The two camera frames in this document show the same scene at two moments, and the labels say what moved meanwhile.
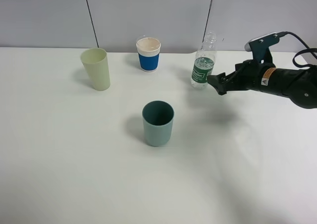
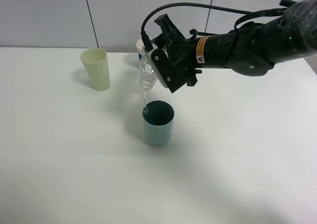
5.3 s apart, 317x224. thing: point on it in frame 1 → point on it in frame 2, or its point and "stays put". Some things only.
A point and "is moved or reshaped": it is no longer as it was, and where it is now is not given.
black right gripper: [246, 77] → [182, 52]
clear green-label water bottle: [204, 61] is moved or reshaped
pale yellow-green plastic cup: [96, 62] stays put
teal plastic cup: [158, 123] stays put
